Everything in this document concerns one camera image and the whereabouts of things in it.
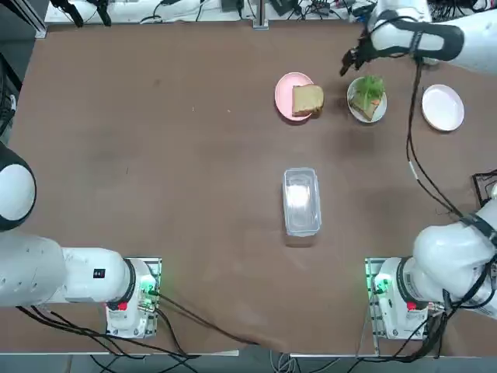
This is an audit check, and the aluminium frame profile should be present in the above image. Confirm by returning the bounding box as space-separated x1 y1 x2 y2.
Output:
33 14 48 39

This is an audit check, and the white round plate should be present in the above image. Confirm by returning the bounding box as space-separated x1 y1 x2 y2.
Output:
346 75 388 124
421 83 465 133

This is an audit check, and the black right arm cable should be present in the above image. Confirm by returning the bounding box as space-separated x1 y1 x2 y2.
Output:
403 33 465 219

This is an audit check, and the black electronic device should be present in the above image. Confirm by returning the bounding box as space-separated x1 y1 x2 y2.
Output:
269 0 302 17

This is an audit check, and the black wire rack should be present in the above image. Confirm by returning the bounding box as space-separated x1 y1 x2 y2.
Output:
471 169 497 207

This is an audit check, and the black cable on table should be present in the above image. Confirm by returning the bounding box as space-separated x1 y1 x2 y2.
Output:
155 291 262 347

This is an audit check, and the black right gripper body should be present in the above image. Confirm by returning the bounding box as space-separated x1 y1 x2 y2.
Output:
349 37 376 65

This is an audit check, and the brown bread slice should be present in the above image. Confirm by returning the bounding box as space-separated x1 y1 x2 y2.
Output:
350 92 381 120
291 84 325 117

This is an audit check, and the aluminium camera post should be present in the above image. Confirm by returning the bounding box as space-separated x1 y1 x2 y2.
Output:
252 0 269 30

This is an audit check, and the clear plastic container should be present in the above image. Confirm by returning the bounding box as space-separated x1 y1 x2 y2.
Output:
282 166 323 238

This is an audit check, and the pink round plate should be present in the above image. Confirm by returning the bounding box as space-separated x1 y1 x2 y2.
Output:
273 72 316 121

